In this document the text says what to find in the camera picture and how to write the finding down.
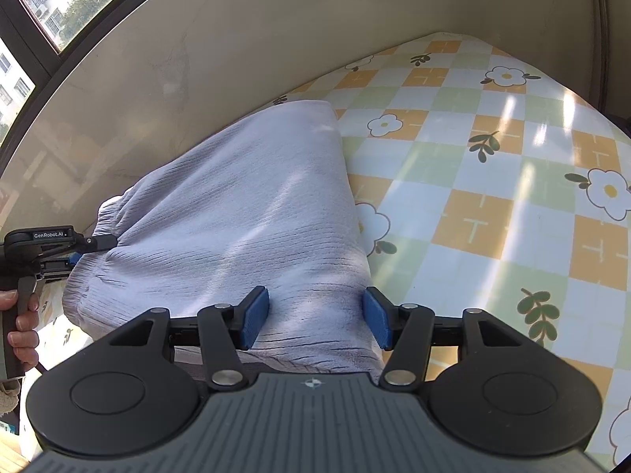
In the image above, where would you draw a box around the floral checkered tablecloth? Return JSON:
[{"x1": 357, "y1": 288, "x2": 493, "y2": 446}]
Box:
[{"x1": 20, "y1": 32, "x2": 631, "y2": 469}]

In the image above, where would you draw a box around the person's left hand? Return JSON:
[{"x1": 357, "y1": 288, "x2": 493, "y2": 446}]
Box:
[{"x1": 0, "y1": 290, "x2": 41, "y2": 370}]

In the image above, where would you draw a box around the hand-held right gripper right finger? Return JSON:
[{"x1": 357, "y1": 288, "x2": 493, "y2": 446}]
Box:
[{"x1": 362, "y1": 287, "x2": 523, "y2": 388}]

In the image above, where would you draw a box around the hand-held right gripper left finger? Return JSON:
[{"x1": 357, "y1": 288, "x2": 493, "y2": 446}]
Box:
[{"x1": 106, "y1": 286, "x2": 271, "y2": 391}]

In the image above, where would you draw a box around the dark framed window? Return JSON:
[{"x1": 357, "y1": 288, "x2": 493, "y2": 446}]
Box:
[{"x1": 0, "y1": 0, "x2": 208, "y2": 143}]

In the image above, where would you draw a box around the lavender ribbed towel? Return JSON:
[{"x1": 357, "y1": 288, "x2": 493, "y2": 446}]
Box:
[{"x1": 62, "y1": 100, "x2": 385, "y2": 385}]

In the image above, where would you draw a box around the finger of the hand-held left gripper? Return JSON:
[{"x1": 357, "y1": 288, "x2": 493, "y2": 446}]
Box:
[{"x1": 66, "y1": 235, "x2": 119, "y2": 266}]

